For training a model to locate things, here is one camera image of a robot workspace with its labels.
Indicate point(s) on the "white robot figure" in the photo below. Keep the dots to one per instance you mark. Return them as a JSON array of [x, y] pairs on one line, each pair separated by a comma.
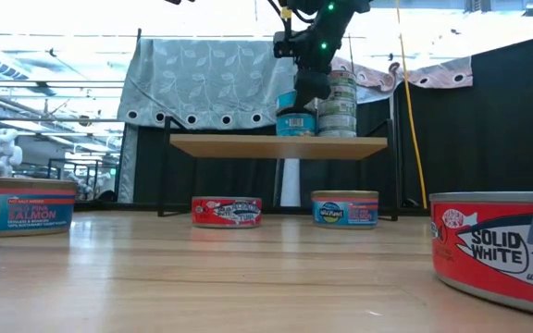
[[3, 152]]

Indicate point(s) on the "white curtain strip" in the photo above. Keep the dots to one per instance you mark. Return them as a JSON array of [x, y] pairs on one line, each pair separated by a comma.
[[290, 182]]

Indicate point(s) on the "gold lid pink salmon can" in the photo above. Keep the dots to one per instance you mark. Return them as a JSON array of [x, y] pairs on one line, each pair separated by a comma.
[[26, 213], [345, 213]]

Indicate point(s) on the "red solid white tuna can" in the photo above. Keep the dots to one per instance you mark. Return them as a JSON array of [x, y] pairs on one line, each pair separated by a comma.
[[498, 259], [226, 213]]

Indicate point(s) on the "grey leaf pattern curtain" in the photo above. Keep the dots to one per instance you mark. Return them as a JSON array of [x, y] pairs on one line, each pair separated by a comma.
[[211, 78]]

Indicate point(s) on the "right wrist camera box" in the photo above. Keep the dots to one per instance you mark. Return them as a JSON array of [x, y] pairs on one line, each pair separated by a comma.
[[292, 46]]

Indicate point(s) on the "black curtain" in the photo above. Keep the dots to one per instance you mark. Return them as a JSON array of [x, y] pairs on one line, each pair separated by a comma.
[[220, 171], [502, 129]]

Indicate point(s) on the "pink curtain with eyelets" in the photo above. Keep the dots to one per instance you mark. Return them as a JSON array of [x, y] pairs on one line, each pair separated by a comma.
[[442, 76]]

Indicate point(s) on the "wooden shelf black metal legs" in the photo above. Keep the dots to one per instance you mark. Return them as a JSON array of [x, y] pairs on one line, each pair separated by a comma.
[[276, 147]]

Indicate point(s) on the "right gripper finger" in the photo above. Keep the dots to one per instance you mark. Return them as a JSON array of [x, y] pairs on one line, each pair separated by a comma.
[[313, 90]]

